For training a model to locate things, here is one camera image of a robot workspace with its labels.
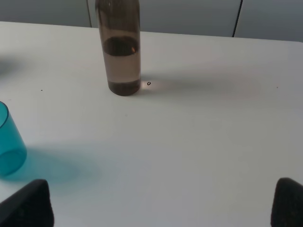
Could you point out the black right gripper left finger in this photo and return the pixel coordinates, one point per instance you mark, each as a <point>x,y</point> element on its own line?
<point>28,207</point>

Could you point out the brown transparent plastic bottle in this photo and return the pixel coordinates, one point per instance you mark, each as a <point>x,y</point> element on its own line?
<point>119,28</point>

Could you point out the teal transparent plastic cup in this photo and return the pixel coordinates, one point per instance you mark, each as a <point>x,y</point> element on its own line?
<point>13,151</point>

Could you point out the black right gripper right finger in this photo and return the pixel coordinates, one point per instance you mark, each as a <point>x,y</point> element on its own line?
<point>287,208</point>

